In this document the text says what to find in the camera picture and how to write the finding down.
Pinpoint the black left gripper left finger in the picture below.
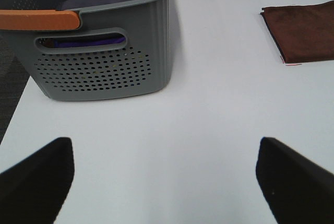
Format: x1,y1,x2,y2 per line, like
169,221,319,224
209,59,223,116
1,137,75,223

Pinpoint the brown towel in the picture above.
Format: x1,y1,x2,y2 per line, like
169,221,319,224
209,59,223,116
261,1,333,64

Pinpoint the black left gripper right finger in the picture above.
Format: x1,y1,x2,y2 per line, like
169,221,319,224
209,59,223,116
255,137,333,223

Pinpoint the grey perforated plastic basket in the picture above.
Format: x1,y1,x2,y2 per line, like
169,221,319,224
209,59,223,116
1,0,171,101

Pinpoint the orange basket handle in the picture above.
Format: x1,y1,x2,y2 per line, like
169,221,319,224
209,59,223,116
1,10,80,31

